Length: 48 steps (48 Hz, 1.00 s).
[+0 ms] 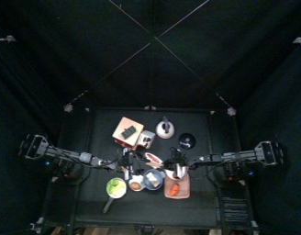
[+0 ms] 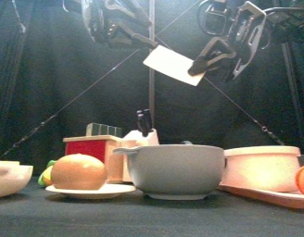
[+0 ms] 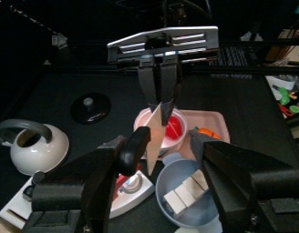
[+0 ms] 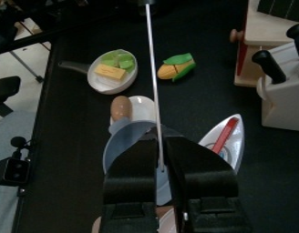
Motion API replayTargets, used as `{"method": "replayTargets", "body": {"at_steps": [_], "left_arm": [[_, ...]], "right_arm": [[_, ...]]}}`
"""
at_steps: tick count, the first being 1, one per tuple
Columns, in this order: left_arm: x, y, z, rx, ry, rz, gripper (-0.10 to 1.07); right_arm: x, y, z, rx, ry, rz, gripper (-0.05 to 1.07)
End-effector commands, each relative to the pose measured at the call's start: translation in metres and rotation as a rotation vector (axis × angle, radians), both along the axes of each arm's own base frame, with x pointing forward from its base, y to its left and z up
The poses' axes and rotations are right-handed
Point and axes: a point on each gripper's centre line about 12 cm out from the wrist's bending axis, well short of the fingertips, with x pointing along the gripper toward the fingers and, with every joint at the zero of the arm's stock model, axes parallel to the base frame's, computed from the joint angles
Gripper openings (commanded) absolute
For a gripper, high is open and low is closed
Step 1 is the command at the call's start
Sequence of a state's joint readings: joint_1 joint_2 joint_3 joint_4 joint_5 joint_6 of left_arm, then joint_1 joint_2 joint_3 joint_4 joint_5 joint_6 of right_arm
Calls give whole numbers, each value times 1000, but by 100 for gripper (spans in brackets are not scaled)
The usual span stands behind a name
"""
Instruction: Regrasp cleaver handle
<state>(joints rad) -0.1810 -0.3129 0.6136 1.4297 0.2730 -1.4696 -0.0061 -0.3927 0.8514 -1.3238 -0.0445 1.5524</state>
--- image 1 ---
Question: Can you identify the wooden toy stove box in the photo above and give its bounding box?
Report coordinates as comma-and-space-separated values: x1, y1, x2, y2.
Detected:
112, 116, 145, 151

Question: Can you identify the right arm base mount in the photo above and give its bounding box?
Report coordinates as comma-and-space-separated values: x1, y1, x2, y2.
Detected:
216, 161, 256, 185

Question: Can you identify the pan with green food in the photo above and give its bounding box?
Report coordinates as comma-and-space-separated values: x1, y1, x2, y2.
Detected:
101, 176, 128, 214

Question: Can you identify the white toy kettle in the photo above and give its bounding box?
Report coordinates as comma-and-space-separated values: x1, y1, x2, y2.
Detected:
156, 116, 176, 140

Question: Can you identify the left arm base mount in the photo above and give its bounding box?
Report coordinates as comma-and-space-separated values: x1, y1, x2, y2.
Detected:
51, 160, 85, 184

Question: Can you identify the thin white cross string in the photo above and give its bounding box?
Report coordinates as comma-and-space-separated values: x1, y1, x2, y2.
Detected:
108, 0, 234, 108
64, 0, 212, 106

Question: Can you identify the pink cutting board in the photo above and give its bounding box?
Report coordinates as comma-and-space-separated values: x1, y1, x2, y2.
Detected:
163, 171, 191, 200

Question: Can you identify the blue bowl with white food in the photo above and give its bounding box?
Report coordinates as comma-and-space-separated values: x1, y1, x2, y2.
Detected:
143, 168, 167, 191

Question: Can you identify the small white bowl brown food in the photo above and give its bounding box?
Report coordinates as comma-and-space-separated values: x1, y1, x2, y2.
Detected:
128, 174, 145, 193

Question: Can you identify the orange toy carrot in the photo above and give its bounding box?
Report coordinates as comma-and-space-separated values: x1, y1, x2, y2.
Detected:
170, 183, 182, 197

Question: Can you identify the small white toy toaster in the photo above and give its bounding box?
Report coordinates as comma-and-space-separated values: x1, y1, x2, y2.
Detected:
137, 129, 158, 150

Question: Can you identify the red and white toy cleaver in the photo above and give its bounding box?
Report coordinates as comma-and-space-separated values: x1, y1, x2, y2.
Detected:
144, 151, 166, 169

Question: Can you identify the black round plate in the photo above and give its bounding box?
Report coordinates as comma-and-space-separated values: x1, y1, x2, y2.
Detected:
178, 132, 198, 151

